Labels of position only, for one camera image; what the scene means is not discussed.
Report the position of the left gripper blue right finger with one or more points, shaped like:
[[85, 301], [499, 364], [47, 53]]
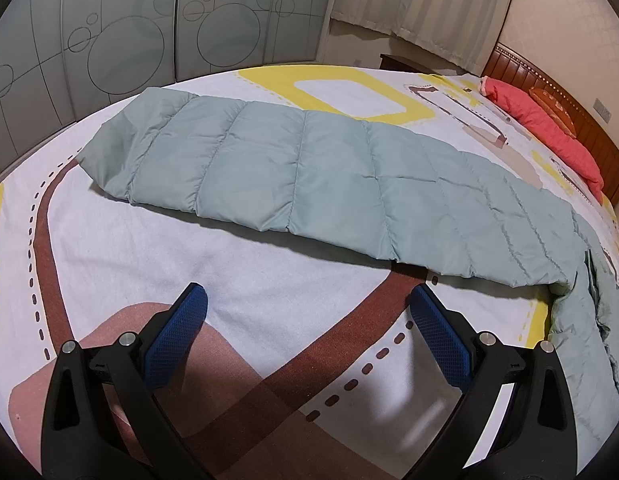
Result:
[[450, 352]]

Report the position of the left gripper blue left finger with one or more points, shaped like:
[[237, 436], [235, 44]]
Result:
[[167, 337]]

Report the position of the sage green quilted down garment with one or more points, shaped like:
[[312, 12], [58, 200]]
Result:
[[382, 190]]

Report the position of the white patterned bed sheet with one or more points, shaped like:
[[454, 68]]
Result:
[[308, 364]]

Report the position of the coral red pillow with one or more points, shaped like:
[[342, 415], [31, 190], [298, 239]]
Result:
[[528, 113]]

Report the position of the brown wooden headboard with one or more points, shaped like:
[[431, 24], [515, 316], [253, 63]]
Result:
[[507, 65]]

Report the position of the orange patterned cushion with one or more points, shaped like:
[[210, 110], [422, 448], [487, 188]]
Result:
[[554, 110]]

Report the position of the frosted glass wardrobe doors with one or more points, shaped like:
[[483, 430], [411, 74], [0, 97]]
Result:
[[62, 60]]

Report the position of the beige curtain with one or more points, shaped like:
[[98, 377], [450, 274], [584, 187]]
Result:
[[462, 32]]

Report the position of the grey wall switch panel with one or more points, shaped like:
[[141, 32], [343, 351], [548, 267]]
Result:
[[602, 111]]

